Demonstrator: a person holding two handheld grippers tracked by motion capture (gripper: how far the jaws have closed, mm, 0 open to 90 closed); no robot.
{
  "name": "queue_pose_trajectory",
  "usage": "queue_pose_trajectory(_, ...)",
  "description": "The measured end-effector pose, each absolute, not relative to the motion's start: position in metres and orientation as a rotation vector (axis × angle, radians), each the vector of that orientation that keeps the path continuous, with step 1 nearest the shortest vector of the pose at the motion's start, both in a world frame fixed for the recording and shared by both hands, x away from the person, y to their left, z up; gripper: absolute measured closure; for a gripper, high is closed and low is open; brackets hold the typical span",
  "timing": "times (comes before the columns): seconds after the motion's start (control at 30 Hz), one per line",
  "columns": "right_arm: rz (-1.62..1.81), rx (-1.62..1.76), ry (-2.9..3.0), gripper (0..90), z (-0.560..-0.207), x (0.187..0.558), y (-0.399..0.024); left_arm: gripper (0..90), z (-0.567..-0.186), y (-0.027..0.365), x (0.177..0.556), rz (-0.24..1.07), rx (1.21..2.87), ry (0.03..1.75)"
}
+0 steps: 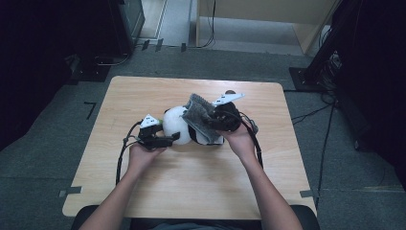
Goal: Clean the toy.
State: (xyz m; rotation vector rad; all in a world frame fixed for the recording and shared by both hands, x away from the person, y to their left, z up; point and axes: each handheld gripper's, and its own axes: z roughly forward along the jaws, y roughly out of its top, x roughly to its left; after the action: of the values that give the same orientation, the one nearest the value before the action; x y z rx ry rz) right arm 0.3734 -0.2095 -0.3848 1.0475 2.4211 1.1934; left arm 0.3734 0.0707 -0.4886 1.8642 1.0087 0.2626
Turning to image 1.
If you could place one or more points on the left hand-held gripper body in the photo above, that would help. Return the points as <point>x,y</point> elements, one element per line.
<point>150,134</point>

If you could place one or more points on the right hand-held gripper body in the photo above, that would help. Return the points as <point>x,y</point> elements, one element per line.
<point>230,116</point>

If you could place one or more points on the panda plush toy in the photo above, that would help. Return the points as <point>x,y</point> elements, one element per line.
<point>174,124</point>

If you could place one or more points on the grey fluffy cloth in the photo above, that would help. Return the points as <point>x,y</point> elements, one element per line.
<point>198,111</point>

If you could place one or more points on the person's left hand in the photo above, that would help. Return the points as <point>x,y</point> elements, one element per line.
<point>142,158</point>

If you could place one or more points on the person's right hand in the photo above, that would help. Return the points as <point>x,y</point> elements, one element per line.
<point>241,142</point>

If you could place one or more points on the round dark table grommet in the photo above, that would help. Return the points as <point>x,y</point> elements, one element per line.
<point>230,92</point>

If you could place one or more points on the black floor plate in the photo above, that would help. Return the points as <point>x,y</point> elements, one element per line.
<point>91,72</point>

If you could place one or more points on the black metal stand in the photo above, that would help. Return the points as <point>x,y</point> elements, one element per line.
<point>308,78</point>

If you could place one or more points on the person's dark clothing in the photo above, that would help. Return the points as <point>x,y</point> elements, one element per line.
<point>198,225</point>

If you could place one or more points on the grey tape patch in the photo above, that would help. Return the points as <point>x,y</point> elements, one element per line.
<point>71,191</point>
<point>307,193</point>

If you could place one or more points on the black chair armrest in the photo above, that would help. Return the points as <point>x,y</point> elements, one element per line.
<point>81,218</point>
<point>308,218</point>

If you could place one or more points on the light wooden cabinet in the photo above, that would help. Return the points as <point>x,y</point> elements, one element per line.
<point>255,9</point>

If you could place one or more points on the black equipment cabinet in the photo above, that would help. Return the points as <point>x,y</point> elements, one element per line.
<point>126,25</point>

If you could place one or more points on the dark curtain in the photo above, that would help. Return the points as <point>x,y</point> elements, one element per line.
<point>376,80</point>
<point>28,64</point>

